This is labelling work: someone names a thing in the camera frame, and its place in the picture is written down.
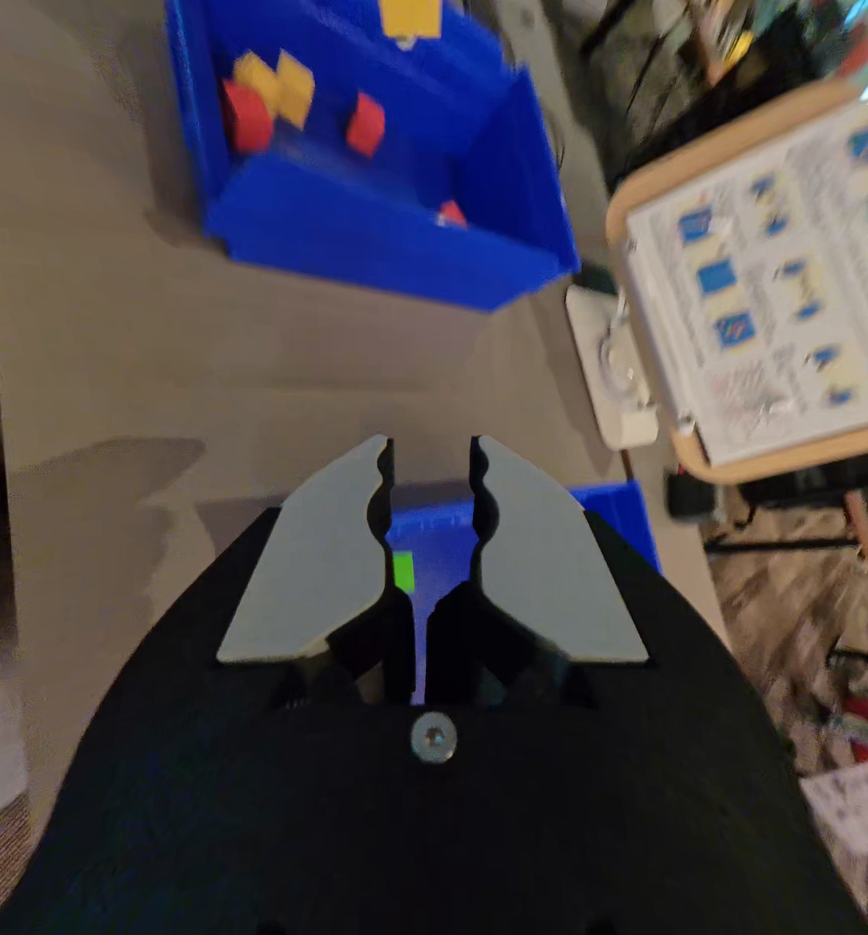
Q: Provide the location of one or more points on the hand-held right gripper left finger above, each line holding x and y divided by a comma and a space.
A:
309, 577

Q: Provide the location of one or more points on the printed instruction sheet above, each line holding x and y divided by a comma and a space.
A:
770, 292

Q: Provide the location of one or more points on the white stand base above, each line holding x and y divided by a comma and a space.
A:
587, 329

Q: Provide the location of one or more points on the yellow wooden cube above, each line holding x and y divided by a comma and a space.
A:
255, 73
410, 18
296, 91

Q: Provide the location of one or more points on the dark flat device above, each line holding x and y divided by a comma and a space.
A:
596, 281

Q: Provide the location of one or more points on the red wooden cube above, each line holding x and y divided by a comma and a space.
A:
366, 128
247, 120
453, 214

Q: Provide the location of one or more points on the printed paper sheet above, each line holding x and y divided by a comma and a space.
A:
857, 803

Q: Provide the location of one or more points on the green wooden cube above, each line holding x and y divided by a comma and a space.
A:
403, 573

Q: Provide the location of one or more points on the instruction sheet on wooden board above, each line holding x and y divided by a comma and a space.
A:
770, 469

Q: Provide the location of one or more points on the blue plastic bin with cubes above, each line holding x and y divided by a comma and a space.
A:
616, 511

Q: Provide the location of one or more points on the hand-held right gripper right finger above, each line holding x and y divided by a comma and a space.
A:
558, 577

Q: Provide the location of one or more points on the black box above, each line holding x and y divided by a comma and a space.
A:
693, 497

